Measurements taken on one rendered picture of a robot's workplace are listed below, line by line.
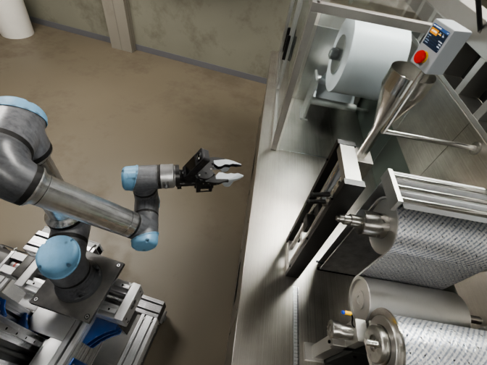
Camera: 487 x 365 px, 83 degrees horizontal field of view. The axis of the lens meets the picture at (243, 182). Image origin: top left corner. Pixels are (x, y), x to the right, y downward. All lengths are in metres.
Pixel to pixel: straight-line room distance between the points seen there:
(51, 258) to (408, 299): 0.99
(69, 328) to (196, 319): 0.87
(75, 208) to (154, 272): 1.35
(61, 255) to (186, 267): 1.17
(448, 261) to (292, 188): 0.74
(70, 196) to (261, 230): 0.71
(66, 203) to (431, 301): 0.91
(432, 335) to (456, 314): 0.18
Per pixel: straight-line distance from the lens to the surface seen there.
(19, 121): 0.79
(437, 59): 0.82
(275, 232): 1.17
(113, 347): 1.75
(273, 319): 1.04
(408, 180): 0.75
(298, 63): 1.24
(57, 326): 1.28
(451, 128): 1.21
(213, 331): 1.92
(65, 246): 1.02
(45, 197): 0.75
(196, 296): 1.97
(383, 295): 0.81
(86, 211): 0.77
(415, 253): 0.76
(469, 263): 0.84
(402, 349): 0.69
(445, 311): 0.89
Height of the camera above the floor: 1.88
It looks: 49 degrees down
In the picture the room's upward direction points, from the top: 12 degrees clockwise
